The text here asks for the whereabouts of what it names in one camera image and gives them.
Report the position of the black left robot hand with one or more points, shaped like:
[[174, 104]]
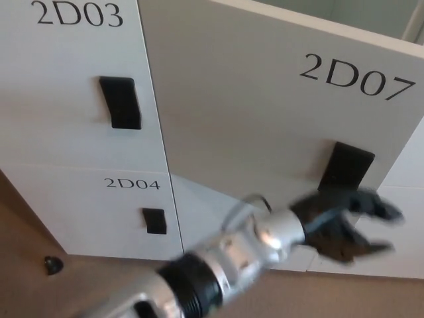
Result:
[[324, 238]]

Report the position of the white cabinet door 2D07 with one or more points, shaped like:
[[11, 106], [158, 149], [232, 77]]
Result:
[[232, 99]]

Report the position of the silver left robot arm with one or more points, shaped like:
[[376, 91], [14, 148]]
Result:
[[232, 261]]

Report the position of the black floor doorstop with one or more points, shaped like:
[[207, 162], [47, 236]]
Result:
[[53, 265]]

